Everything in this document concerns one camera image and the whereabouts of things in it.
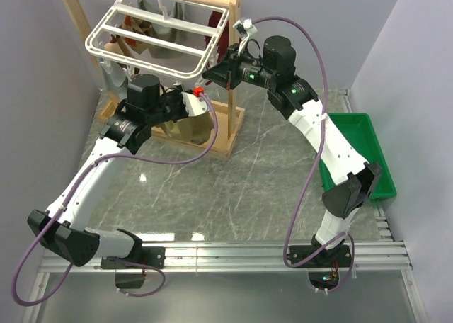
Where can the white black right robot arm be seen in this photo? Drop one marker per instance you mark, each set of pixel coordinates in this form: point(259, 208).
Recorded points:
point(354, 177)

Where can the tan underwear with white waistband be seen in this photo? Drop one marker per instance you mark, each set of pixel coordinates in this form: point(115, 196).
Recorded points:
point(196, 130)

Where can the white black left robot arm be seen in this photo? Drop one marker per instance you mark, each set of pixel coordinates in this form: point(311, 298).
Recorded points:
point(62, 227)

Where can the brown patterned underwear hanging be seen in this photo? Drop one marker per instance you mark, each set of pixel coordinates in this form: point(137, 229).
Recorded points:
point(122, 45)

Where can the aluminium mounting rail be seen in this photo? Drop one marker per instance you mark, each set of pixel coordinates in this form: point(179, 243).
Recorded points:
point(243, 282)

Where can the grey underwear hanging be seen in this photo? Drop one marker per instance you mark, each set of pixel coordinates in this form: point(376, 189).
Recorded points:
point(113, 73)

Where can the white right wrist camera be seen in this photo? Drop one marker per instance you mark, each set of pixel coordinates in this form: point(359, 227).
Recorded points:
point(245, 28)

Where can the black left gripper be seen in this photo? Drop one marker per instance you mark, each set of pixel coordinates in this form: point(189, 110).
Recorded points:
point(178, 93)

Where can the white plastic clip hanger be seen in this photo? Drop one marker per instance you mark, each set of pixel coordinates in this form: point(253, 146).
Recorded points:
point(206, 24)

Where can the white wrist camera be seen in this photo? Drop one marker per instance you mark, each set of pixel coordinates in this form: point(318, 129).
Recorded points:
point(245, 28)
point(195, 104)

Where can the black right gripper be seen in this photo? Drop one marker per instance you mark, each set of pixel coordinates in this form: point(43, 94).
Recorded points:
point(225, 73)

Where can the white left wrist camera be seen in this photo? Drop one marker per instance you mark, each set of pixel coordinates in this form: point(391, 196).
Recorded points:
point(195, 104)

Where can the green plastic bin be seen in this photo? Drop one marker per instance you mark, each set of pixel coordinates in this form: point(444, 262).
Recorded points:
point(358, 130)

